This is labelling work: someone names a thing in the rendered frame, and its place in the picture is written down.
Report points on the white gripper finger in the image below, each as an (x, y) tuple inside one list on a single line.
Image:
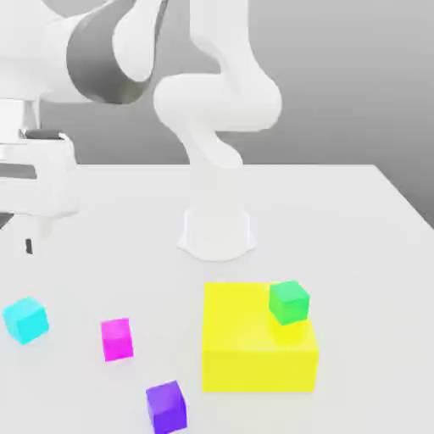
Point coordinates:
[(45, 225)]

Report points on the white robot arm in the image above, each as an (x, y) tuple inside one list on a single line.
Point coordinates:
[(217, 101)]

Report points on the large yellow box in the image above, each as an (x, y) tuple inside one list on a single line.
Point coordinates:
[(244, 352)]

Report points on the small magenta cube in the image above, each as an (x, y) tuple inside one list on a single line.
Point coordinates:
[(117, 340)]

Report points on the small purple cube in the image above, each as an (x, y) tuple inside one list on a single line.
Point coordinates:
[(166, 408)]

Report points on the small green cube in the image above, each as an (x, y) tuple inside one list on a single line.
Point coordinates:
[(288, 303)]

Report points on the small cyan cube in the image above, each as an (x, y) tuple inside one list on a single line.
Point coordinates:
[(26, 320)]

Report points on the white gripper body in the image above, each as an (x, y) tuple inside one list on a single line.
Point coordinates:
[(51, 190)]

